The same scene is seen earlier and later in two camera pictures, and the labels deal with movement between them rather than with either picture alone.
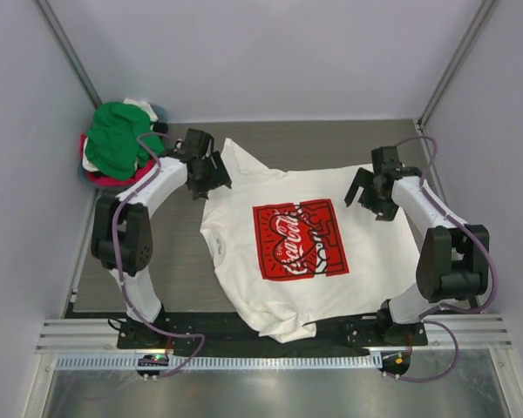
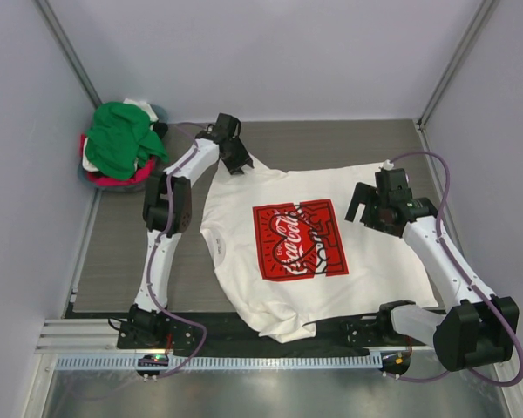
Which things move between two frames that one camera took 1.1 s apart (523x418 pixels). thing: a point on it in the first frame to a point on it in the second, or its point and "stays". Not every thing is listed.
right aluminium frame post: x=479 y=23 stays
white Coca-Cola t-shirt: x=290 y=254 stays
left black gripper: x=219 y=175 to x=235 y=167
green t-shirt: x=112 y=146 stays
